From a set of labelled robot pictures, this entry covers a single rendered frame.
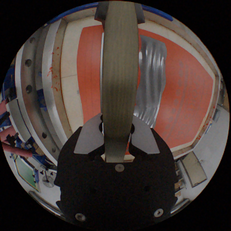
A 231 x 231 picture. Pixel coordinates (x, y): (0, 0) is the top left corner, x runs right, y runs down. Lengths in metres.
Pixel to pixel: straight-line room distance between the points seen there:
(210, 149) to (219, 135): 0.65
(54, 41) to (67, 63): 0.07
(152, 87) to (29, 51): 0.32
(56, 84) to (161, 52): 0.25
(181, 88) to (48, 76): 0.34
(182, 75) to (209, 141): 3.71
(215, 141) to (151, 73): 3.74
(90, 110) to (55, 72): 0.13
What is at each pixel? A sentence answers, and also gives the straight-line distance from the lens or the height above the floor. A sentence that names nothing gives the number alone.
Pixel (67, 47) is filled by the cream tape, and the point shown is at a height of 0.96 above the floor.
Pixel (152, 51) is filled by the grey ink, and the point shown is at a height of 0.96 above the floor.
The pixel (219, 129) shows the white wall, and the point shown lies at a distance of 3.73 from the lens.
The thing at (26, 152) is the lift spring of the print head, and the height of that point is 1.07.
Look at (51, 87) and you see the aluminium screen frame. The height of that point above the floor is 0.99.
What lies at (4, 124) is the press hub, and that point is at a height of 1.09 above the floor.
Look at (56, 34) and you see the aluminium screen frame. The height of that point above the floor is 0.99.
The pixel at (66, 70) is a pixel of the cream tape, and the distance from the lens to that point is 0.20.
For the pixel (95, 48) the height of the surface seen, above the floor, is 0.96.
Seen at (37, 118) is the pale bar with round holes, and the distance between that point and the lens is 0.24.
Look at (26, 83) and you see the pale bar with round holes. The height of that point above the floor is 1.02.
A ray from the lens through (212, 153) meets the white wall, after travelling 3.94.
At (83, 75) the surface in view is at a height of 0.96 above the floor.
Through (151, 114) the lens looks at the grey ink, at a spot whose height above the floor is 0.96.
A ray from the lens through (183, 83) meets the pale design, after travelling 0.26.
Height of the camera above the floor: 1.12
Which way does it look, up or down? 62 degrees down
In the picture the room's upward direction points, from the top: 180 degrees counter-clockwise
